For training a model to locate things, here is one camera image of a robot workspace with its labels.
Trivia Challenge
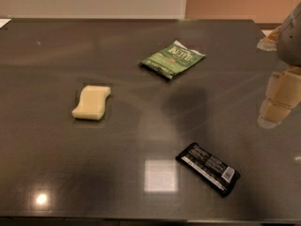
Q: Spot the green Kettle chips bag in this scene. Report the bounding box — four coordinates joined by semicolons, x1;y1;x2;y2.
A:
141;40;205;79

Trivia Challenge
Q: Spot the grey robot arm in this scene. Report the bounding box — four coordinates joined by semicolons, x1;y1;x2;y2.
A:
257;3;301;129

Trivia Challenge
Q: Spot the black rxbar chocolate wrapper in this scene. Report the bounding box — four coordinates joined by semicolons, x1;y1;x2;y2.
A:
176;142;240;197

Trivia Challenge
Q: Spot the yellow sponge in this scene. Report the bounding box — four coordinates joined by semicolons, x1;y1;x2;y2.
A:
72;86;111;121

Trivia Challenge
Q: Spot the white paper at table corner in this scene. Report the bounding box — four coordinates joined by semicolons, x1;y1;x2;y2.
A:
0;19;11;29

